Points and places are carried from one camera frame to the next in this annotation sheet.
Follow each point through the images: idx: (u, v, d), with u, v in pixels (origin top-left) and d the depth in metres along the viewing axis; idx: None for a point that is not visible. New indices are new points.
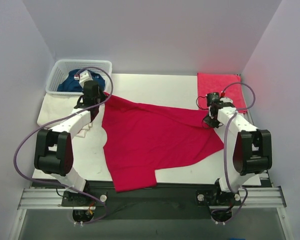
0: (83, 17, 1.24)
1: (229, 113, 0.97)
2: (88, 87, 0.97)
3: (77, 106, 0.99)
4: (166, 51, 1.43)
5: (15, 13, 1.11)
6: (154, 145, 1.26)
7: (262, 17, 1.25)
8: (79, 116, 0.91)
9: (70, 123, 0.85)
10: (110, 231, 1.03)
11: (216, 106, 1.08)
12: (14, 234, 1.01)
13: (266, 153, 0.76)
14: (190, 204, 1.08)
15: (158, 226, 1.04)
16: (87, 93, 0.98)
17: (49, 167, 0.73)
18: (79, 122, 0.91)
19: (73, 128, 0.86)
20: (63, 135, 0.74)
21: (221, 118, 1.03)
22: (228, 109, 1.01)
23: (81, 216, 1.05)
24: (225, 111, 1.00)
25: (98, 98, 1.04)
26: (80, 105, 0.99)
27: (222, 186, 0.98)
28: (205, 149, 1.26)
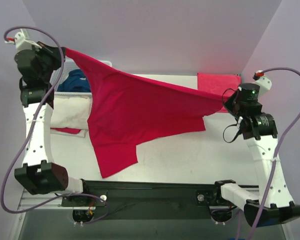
0: (83, 17, 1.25)
1: (266, 154, 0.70)
2: (23, 65, 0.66)
3: (26, 104, 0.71)
4: (166, 51, 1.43)
5: (15, 14, 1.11)
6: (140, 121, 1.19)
7: (262, 16, 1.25)
8: (42, 123, 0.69)
9: (40, 141, 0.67)
10: (111, 230, 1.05)
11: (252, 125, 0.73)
12: (14, 235, 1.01)
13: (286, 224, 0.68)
14: (190, 204, 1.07)
15: (158, 226, 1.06)
16: (26, 74, 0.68)
17: (49, 189, 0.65)
18: (46, 131, 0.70)
19: (48, 149, 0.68)
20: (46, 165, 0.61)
21: (250, 147, 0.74)
22: (265, 142, 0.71)
23: (81, 216, 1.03)
24: (261, 146, 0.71)
25: (49, 68, 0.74)
26: (29, 98, 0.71)
27: (223, 194, 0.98)
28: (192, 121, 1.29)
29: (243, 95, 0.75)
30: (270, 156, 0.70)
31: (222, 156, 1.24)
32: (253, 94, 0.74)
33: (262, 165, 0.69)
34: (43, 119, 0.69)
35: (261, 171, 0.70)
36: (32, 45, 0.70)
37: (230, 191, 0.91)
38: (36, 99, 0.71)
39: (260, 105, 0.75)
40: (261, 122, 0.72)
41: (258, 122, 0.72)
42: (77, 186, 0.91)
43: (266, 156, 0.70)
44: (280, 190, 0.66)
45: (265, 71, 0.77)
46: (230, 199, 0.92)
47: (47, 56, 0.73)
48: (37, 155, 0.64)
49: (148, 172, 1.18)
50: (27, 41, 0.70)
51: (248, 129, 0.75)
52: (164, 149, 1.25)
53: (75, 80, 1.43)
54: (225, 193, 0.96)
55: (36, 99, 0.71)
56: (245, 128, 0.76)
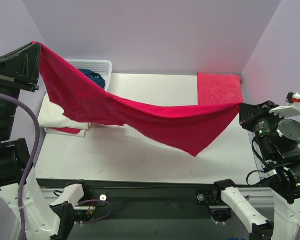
0: (83, 16, 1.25)
1: (294, 217, 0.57)
2: None
3: None
4: (166, 50, 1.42)
5: (15, 14, 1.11)
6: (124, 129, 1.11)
7: (262, 16, 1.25)
8: (31, 204, 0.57)
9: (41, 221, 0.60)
10: (111, 231, 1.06)
11: (289, 187, 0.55)
12: (14, 236, 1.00)
13: None
14: (190, 205, 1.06)
15: (158, 226, 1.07)
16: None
17: None
18: (39, 205, 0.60)
19: (48, 217, 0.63)
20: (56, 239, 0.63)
21: (277, 198, 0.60)
22: (299, 206, 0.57)
23: (81, 216, 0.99)
24: (291, 210, 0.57)
25: (8, 110, 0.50)
26: None
27: (223, 195, 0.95)
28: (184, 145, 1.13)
29: (283, 141, 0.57)
30: (298, 220, 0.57)
31: (222, 157, 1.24)
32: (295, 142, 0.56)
33: (286, 226, 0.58)
34: (31, 200, 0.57)
35: (281, 228, 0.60)
36: None
37: (232, 201, 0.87)
38: (7, 175, 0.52)
39: (299, 155, 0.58)
40: None
41: (296, 183, 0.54)
42: (77, 195, 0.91)
43: (293, 220, 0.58)
44: None
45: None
46: (231, 206, 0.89)
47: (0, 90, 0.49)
48: (42, 233, 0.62)
49: (147, 172, 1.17)
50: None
51: (284, 188, 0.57)
52: (165, 149, 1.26)
53: None
54: (225, 198, 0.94)
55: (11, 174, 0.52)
56: (277, 183, 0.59)
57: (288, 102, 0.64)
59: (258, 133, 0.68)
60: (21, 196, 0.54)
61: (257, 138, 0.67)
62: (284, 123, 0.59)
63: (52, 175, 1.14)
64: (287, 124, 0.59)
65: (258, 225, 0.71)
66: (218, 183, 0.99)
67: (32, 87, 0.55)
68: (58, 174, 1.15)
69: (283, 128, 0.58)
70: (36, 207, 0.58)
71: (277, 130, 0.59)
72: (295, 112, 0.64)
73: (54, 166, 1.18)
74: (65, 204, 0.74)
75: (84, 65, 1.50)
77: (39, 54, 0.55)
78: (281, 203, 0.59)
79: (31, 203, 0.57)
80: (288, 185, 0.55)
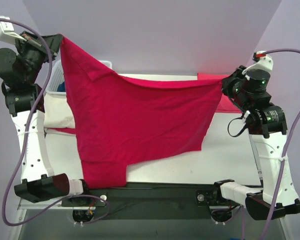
0: (83, 17, 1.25)
1: (274, 153, 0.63)
2: (5, 70, 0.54)
3: (14, 113, 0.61)
4: (166, 51, 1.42)
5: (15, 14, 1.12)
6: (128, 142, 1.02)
7: (262, 16, 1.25)
8: (35, 133, 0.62)
9: (38, 154, 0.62)
10: (111, 231, 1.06)
11: (261, 123, 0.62)
12: (14, 235, 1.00)
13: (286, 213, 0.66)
14: (190, 205, 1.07)
15: (159, 227, 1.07)
16: (12, 79, 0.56)
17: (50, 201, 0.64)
18: (42, 141, 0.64)
19: (45, 158, 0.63)
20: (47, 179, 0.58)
21: (256, 142, 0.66)
22: (275, 139, 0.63)
23: (81, 216, 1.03)
24: (269, 145, 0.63)
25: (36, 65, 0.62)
26: (17, 104, 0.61)
27: (224, 194, 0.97)
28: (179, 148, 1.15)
29: (251, 86, 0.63)
30: (278, 155, 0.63)
31: (222, 156, 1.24)
32: (263, 85, 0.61)
33: (270, 164, 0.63)
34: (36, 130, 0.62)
35: (267, 169, 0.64)
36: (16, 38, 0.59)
37: (230, 189, 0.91)
38: (25, 105, 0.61)
39: (269, 97, 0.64)
40: (271, 118, 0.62)
41: (267, 117, 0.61)
42: (77, 187, 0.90)
43: (274, 155, 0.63)
44: (286, 188, 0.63)
45: (267, 52, 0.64)
46: (231, 198, 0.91)
47: (33, 51, 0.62)
48: (36, 169, 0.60)
49: (146, 172, 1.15)
50: (6, 33, 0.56)
51: (257, 127, 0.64)
52: None
53: None
54: (227, 195, 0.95)
55: (25, 106, 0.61)
56: (252, 123, 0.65)
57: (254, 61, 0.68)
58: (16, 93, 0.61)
59: (235, 91, 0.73)
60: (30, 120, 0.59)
61: (234, 96, 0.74)
62: (250, 71, 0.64)
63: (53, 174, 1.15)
64: (253, 71, 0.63)
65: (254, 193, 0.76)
66: (219, 183, 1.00)
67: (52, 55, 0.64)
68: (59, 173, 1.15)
69: (251, 73, 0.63)
70: (38, 137, 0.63)
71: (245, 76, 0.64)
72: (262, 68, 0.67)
73: (55, 166, 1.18)
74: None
75: None
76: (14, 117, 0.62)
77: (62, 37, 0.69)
78: (260, 145, 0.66)
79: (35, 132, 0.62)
80: (259, 121, 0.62)
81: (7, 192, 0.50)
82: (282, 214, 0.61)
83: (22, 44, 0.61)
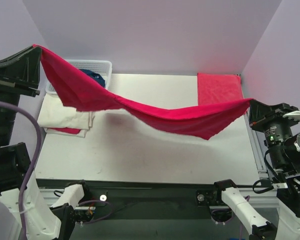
0: (83, 16, 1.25)
1: None
2: None
3: None
4: (166, 50, 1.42)
5: (16, 14, 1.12)
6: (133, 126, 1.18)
7: (262, 16, 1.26)
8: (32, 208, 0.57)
9: (42, 224, 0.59)
10: (111, 231, 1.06)
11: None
12: (14, 235, 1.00)
13: None
14: (190, 205, 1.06)
15: (158, 226, 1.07)
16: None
17: None
18: (39, 210, 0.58)
19: (49, 221, 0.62)
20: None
21: (285, 209, 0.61)
22: None
23: (81, 216, 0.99)
24: (298, 223, 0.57)
25: (8, 115, 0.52)
26: None
27: (223, 198, 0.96)
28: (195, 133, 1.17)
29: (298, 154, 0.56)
30: None
31: (222, 157, 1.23)
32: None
33: (291, 237, 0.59)
34: (31, 204, 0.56)
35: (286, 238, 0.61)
36: None
37: (233, 202, 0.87)
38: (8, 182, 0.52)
39: None
40: None
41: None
42: (77, 196, 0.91)
43: None
44: None
45: None
46: (231, 206, 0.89)
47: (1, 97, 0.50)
48: (42, 236, 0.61)
49: (147, 172, 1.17)
50: None
51: (293, 202, 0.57)
52: (165, 150, 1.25)
53: None
54: (226, 201, 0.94)
55: (9, 183, 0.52)
56: (287, 196, 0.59)
57: None
58: None
59: (270, 139, 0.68)
60: (22, 201, 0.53)
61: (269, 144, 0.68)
62: None
63: (53, 175, 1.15)
64: None
65: (258, 226, 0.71)
66: (218, 183, 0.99)
67: (32, 91, 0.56)
68: (59, 174, 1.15)
69: None
70: (36, 211, 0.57)
71: (294, 144, 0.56)
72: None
73: (54, 166, 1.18)
74: (65, 205, 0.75)
75: (85, 65, 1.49)
76: None
77: (40, 58, 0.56)
78: (288, 214, 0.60)
79: (31, 207, 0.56)
80: (298, 198, 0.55)
81: None
82: None
83: None
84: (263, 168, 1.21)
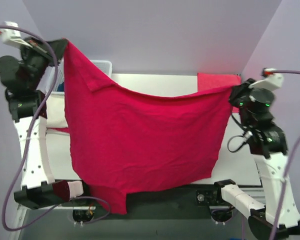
0: (83, 17, 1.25)
1: (275, 173, 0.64)
2: (6, 78, 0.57)
3: (16, 119, 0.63)
4: (166, 50, 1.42)
5: (16, 14, 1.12)
6: (125, 178, 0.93)
7: (262, 17, 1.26)
8: (37, 140, 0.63)
9: (38, 162, 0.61)
10: (110, 231, 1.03)
11: (263, 146, 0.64)
12: (14, 235, 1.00)
13: None
14: (189, 205, 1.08)
15: (158, 226, 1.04)
16: (15, 86, 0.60)
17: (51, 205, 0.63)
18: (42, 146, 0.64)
19: (46, 165, 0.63)
20: (45, 188, 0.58)
21: (258, 162, 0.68)
22: (275, 160, 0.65)
23: (81, 216, 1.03)
24: (270, 166, 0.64)
25: (40, 72, 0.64)
26: (19, 110, 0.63)
27: (223, 196, 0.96)
28: (193, 175, 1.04)
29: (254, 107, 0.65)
30: (280, 176, 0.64)
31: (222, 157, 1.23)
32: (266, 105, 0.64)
33: (271, 185, 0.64)
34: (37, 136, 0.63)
35: (268, 189, 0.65)
36: (21, 44, 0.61)
37: (231, 195, 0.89)
38: (28, 111, 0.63)
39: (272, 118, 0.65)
40: (272, 139, 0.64)
41: (267, 139, 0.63)
42: (76, 189, 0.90)
43: (276, 177, 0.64)
44: (289, 209, 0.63)
45: (276, 71, 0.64)
46: (231, 202, 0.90)
47: (37, 57, 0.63)
48: (37, 176, 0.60)
49: None
50: (12, 39, 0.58)
51: (257, 147, 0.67)
52: None
53: None
54: (226, 197, 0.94)
55: (27, 111, 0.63)
56: (253, 144, 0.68)
57: (262, 76, 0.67)
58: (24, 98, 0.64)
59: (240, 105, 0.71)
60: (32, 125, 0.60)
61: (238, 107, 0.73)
62: (256, 91, 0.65)
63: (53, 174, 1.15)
64: (259, 92, 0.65)
65: (257, 209, 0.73)
66: (218, 183, 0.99)
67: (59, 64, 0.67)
68: (59, 173, 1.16)
69: (256, 94, 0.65)
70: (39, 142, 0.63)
71: (250, 97, 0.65)
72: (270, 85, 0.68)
73: (55, 166, 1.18)
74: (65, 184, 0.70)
75: None
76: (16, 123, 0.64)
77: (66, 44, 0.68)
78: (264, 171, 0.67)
79: (37, 138, 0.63)
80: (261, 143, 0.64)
81: (8, 194, 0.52)
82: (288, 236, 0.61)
83: (28, 49, 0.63)
84: None
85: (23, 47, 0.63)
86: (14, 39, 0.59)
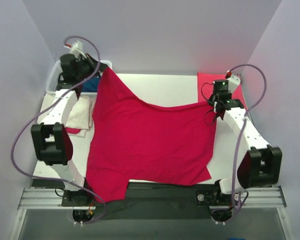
0: (84, 16, 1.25)
1: (237, 118, 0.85)
2: (65, 63, 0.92)
3: (59, 87, 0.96)
4: (166, 50, 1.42)
5: (17, 14, 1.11)
6: (132, 166, 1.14)
7: (262, 16, 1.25)
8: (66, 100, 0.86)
9: (60, 111, 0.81)
10: (110, 231, 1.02)
11: (225, 108, 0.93)
12: (14, 234, 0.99)
13: (273, 171, 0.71)
14: (190, 204, 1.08)
15: (158, 226, 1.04)
16: (67, 70, 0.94)
17: (51, 157, 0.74)
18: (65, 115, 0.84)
19: (64, 117, 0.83)
20: (56, 127, 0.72)
21: (231, 122, 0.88)
22: (237, 111, 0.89)
23: (81, 216, 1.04)
24: (233, 114, 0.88)
25: (88, 73, 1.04)
26: (62, 86, 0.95)
27: (222, 189, 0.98)
28: (191, 178, 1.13)
29: (217, 88, 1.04)
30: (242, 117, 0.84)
31: (223, 156, 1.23)
32: (223, 85, 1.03)
33: (237, 125, 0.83)
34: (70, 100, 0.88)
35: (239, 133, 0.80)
36: (79, 52, 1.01)
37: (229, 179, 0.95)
38: (67, 86, 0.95)
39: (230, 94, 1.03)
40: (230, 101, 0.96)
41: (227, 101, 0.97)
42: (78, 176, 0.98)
43: (237, 118, 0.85)
44: (255, 137, 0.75)
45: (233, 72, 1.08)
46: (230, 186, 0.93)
47: (87, 65, 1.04)
48: (54, 118, 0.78)
49: None
50: (76, 49, 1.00)
51: (220, 109, 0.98)
52: None
53: None
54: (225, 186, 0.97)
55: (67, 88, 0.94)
56: (219, 108, 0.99)
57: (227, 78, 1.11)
58: (69, 79, 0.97)
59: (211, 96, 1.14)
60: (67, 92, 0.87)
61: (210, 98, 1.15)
62: None
63: (53, 174, 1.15)
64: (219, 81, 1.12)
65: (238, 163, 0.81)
66: (218, 182, 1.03)
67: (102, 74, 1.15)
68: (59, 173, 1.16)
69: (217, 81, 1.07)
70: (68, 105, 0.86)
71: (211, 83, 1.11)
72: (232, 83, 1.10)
73: None
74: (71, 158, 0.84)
75: None
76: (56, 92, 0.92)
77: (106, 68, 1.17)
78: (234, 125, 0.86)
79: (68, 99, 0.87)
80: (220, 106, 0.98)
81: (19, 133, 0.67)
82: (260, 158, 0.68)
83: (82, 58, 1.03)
84: None
85: (80, 56, 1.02)
86: (79, 49, 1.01)
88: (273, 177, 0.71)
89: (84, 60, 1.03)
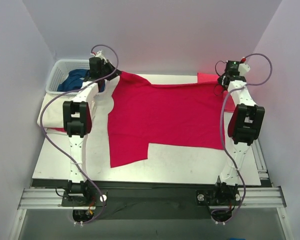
0: (84, 16, 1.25)
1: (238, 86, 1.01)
2: (92, 61, 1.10)
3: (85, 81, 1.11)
4: (166, 50, 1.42)
5: (17, 13, 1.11)
6: (149, 133, 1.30)
7: (262, 16, 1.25)
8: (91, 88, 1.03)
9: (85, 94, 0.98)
10: (110, 232, 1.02)
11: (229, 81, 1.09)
12: (14, 235, 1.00)
13: (256, 126, 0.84)
14: (190, 204, 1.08)
15: (159, 226, 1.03)
16: (93, 68, 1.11)
17: (75, 130, 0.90)
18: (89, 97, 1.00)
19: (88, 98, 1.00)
20: (82, 104, 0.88)
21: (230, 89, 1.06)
22: (238, 82, 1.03)
23: (81, 216, 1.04)
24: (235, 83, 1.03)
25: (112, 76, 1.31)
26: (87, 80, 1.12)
27: (221, 176, 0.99)
28: (203, 139, 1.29)
29: (228, 66, 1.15)
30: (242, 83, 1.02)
31: (222, 157, 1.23)
32: (234, 64, 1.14)
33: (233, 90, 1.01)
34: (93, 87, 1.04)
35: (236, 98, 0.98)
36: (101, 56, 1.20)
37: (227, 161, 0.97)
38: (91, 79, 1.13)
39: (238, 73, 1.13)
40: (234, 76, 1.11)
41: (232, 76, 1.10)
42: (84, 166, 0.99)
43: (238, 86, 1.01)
44: (247, 99, 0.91)
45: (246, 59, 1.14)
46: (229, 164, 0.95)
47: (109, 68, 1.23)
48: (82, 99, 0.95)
49: (147, 172, 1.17)
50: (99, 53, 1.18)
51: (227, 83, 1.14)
52: (166, 150, 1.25)
53: (75, 80, 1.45)
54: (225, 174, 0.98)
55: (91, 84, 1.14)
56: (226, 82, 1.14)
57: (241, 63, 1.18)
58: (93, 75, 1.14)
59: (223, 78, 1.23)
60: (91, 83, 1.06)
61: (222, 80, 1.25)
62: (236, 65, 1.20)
63: (53, 174, 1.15)
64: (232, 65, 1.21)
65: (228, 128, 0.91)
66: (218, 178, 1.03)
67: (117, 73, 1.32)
68: (59, 174, 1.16)
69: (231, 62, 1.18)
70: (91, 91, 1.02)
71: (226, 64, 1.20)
72: (242, 68, 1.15)
73: (54, 166, 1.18)
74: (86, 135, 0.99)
75: (86, 65, 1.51)
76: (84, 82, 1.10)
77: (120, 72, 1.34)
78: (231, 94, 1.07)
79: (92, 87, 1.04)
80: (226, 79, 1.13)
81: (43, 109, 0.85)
82: (246, 111, 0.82)
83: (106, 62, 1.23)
84: (263, 168, 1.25)
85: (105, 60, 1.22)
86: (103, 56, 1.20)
88: (254, 131, 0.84)
89: (105, 64, 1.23)
